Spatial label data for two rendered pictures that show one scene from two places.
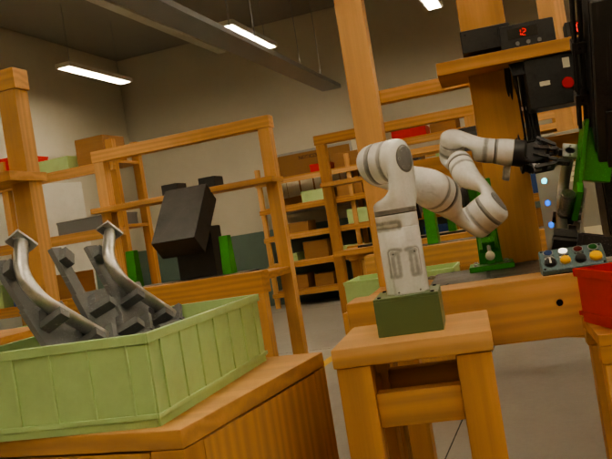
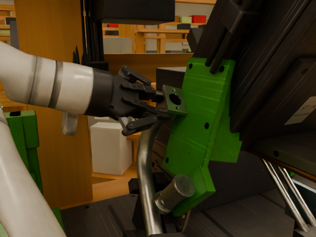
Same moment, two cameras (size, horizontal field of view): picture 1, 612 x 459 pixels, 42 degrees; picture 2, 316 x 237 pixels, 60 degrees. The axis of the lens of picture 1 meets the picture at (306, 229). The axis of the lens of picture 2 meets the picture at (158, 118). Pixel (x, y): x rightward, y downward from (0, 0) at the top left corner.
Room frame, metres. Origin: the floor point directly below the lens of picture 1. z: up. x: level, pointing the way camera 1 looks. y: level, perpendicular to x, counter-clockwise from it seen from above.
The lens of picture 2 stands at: (1.81, -0.43, 1.29)
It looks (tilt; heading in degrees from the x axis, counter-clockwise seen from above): 14 degrees down; 321
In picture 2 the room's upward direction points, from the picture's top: straight up
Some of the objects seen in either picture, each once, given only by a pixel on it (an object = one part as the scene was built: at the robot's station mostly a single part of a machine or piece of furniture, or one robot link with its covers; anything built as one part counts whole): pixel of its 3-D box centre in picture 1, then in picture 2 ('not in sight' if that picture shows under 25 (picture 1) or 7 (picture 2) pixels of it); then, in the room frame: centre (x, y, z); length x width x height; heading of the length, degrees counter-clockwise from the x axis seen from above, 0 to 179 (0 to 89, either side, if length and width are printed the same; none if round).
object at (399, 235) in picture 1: (402, 252); not in sight; (1.71, -0.20, 1.02); 0.09 x 0.09 x 0.17; 88
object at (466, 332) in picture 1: (415, 337); not in sight; (1.72, -0.20, 0.83); 0.32 x 0.32 x 0.04; 78
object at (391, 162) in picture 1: (391, 179); not in sight; (1.71, -0.20, 1.18); 0.09 x 0.09 x 0.17; 48
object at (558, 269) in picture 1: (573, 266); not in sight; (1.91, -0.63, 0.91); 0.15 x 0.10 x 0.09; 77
